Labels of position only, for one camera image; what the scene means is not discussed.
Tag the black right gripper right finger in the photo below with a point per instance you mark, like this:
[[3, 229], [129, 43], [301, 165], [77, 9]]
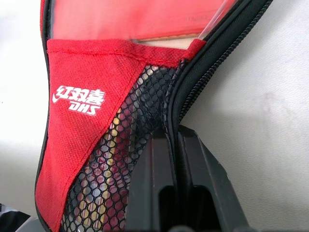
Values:
[[205, 181]]

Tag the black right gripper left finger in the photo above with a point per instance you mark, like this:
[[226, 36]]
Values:
[[149, 174]]

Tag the black red paddle case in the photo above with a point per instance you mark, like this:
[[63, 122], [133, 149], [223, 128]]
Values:
[[79, 120]]

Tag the red table tennis paddle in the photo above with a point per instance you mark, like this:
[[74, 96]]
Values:
[[135, 21]]

